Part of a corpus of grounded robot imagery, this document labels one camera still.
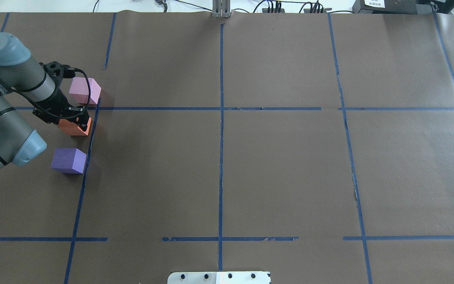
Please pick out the purple foam block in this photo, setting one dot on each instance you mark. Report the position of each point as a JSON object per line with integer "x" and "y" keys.
{"x": 69, "y": 160}

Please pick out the orange foam block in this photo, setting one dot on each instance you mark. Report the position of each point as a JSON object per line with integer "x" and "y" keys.
{"x": 73, "y": 129}

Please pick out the pink foam block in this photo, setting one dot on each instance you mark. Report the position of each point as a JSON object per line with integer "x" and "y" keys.
{"x": 79, "y": 90}

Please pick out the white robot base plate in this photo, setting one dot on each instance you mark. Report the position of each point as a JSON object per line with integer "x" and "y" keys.
{"x": 220, "y": 277}

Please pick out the grey aluminium post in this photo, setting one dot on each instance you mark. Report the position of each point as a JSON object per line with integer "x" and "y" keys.
{"x": 221, "y": 8}

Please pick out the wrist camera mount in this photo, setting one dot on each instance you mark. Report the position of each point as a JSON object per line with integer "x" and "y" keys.
{"x": 58, "y": 71}

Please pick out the black box device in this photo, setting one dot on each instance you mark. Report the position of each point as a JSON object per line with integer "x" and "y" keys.
{"x": 409, "y": 7}

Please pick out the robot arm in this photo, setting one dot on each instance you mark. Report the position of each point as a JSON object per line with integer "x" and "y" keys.
{"x": 39, "y": 84}

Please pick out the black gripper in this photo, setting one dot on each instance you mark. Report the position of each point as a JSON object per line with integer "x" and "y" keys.
{"x": 58, "y": 102}

